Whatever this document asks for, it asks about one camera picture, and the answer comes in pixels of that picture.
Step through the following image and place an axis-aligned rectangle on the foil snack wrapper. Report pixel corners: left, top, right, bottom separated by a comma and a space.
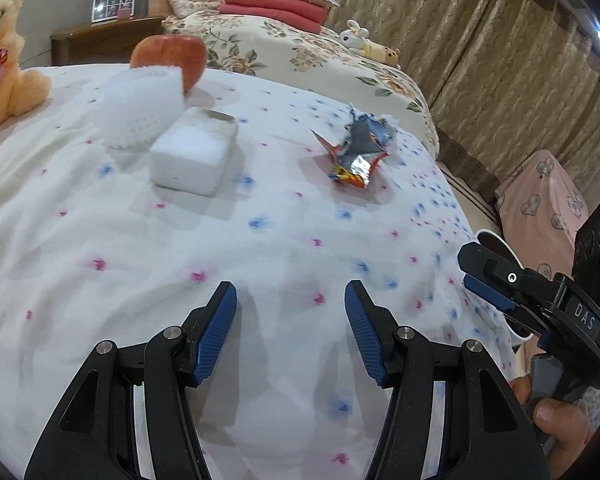
312, 105, 399, 190

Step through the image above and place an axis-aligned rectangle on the white foam block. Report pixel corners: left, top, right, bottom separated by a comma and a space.
149, 107, 238, 197

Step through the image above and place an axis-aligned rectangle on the white foam net sleeve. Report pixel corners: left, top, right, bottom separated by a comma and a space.
94, 65, 186, 150

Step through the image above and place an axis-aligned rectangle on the person's right hand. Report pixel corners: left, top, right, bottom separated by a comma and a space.
532, 398, 594, 479

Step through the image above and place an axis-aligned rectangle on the pink heart cover furniture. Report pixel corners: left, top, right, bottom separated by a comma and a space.
495, 150, 588, 278

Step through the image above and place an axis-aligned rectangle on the beige patterned curtain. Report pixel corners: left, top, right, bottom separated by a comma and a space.
327, 0, 600, 197

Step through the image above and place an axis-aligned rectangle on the white dotted quilt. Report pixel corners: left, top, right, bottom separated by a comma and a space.
0, 65, 515, 479

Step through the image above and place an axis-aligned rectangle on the yellow bear plush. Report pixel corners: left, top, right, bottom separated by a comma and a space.
362, 41, 401, 68

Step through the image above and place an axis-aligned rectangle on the white bunny plush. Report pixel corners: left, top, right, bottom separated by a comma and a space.
338, 20, 368, 54

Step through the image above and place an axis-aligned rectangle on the beige teddy bear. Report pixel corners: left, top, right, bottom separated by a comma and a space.
0, 0, 50, 125

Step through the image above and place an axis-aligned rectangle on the wooden nightstand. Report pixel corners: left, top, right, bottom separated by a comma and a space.
50, 16, 164, 66

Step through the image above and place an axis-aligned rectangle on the red apple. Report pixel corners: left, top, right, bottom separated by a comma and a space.
130, 34, 207, 93

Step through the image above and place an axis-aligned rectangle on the floral bed comforter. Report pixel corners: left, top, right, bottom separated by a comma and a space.
162, 11, 440, 157

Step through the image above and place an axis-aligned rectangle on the folded red blanket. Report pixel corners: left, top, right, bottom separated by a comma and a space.
218, 0, 328, 34

